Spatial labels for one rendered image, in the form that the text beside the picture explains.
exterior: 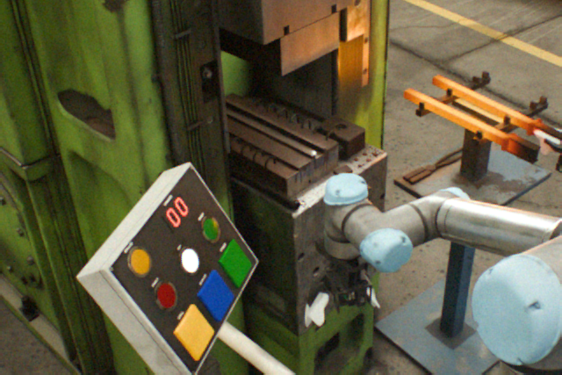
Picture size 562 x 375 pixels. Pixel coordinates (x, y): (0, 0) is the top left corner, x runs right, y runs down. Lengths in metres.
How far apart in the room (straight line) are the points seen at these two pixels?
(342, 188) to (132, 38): 0.56
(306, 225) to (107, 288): 0.69
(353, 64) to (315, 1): 0.47
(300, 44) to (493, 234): 0.74
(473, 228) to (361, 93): 1.09
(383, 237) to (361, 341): 1.31
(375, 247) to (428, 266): 1.84
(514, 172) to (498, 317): 1.47
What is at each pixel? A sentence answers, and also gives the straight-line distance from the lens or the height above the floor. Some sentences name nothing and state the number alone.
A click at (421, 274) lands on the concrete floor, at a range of 2.97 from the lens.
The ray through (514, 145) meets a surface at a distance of 1.97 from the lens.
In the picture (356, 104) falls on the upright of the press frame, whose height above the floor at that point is 0.95.
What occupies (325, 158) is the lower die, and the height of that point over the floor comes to 0.97.
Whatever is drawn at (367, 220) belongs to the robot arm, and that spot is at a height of 1.27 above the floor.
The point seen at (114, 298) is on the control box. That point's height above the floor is 1.13.
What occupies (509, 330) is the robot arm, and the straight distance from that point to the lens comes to 0.88.
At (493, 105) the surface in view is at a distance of 2.12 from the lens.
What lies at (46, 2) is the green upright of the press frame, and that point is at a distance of 1.83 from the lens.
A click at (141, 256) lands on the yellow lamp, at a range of 1.32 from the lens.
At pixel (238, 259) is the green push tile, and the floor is 1.01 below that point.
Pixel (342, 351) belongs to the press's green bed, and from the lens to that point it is 2.46.
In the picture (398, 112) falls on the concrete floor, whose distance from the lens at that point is 4.00.
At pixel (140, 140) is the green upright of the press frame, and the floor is 1.18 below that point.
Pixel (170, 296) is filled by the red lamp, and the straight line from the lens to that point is 1.36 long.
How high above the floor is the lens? 2.03
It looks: 34 degrees down
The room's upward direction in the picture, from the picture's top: 3 degrees counter-clockwise
